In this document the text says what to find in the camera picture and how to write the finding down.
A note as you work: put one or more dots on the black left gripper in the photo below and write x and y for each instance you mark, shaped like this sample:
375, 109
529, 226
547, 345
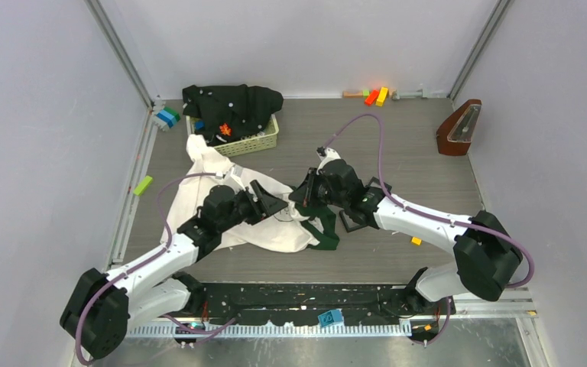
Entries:
264, 207

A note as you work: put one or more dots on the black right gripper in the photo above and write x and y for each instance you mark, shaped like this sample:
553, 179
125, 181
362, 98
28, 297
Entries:
300, 196

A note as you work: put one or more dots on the white and green t-shirt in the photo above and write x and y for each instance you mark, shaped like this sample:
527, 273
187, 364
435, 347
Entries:
291, 230

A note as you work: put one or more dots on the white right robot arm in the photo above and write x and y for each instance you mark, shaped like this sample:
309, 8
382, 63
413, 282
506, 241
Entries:
483, 262

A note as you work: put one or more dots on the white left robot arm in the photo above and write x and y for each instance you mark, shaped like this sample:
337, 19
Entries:
104, 306

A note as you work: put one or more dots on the black garment in basket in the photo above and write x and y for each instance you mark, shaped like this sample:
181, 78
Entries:
225, 114

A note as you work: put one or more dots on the black square display box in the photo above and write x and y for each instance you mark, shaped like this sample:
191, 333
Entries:
349, 223

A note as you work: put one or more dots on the yellow-green perforated basket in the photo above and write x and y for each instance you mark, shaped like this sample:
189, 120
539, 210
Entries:
248, 142

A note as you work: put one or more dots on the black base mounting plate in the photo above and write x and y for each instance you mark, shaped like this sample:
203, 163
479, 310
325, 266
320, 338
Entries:
255, 304

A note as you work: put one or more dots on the lime green block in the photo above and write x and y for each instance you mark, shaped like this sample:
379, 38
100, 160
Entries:
142, 186

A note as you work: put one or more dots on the yellow block on table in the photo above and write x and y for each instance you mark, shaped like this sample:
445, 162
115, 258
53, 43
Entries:
416, 241

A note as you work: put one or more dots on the blue and green block stack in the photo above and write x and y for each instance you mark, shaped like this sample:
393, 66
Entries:
166, 118

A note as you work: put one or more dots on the brown wooden metronome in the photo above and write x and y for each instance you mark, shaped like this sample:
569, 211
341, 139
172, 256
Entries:
454, 136

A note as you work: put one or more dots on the wooden block at wall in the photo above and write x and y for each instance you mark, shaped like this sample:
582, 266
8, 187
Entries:
352, 94

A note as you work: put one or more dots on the yellow block at wall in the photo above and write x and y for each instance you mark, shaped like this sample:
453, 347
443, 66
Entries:
382, 96

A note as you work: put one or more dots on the teal block on rail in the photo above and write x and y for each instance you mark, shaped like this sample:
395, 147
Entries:
330, 318

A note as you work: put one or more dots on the orange block at wall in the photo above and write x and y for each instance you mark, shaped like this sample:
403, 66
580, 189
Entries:
372, 97

